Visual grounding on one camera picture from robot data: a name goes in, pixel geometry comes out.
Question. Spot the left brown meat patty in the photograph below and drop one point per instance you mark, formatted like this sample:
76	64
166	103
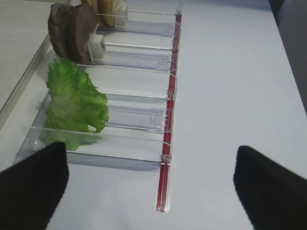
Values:
58	26

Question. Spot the cream metal serving tray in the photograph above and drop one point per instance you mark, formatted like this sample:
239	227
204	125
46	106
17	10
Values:
24	41

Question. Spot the left golden bun half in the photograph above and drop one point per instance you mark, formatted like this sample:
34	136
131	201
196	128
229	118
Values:
93	3

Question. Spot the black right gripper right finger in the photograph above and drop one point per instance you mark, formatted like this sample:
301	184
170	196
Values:
273	197

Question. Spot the white pusher block near buns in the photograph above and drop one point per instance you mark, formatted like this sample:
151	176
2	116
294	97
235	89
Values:
121	15

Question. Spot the red rack rail strip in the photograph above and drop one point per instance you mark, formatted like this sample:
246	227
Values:
162	204

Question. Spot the clear acrylic right rack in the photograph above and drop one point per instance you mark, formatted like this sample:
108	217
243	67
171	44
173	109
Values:
134	77

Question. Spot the right brown meat patty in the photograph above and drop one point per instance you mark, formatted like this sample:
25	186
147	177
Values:
82	23

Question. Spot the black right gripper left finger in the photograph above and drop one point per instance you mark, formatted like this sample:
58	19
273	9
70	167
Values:
31	190

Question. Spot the brown meat patty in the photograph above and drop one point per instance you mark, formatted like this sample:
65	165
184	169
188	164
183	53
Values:
58	26
82	23

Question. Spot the green lettuce leaf in rack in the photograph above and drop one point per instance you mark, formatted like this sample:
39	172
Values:
77	112

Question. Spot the white pusher block near patties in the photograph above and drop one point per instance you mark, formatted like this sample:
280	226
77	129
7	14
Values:
96	47

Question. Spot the golden bun half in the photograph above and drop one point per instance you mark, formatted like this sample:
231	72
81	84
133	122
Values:
93	3
107	10

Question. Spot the right golden bun half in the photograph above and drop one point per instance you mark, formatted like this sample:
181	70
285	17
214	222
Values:
107	10

